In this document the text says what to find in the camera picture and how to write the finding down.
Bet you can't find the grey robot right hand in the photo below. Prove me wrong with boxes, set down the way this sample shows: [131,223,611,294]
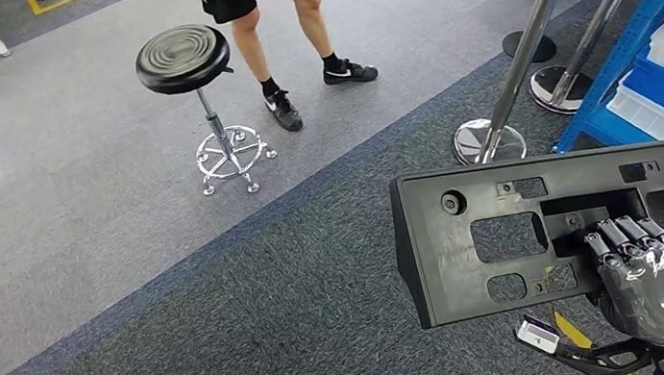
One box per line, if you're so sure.
[580,211,664,362]

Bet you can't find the black plastic panel part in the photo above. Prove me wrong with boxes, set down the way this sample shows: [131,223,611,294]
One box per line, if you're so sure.
[384,139,664,334]

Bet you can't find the chrome stanchion with mirror base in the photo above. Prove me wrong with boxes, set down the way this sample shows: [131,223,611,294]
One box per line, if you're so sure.
[433,0,609,169]

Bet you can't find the black round stanchion base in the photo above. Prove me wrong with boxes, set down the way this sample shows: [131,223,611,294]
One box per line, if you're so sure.
[500,25,559,68]

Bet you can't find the black round stool chrome base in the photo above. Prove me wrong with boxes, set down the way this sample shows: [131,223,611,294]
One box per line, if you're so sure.
[131,14,283,208]

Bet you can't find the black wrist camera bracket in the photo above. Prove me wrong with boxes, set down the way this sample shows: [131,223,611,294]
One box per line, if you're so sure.
[519,323,657,375]

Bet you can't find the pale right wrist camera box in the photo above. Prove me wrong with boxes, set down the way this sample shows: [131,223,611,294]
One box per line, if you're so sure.
[512,311,564,360]

